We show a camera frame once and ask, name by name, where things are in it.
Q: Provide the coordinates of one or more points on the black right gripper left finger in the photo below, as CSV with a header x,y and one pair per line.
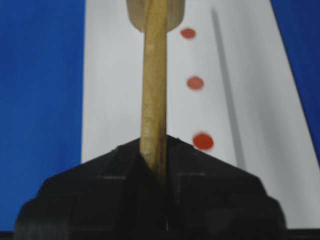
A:
x,y
112,197

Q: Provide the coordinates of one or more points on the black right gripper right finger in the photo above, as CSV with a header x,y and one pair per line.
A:
x,y
218,201

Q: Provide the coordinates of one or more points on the wooden mallet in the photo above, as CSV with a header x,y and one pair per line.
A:
x,y
155,18

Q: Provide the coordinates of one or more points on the white board with red dots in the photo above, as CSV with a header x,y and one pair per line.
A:
x,y
228,76

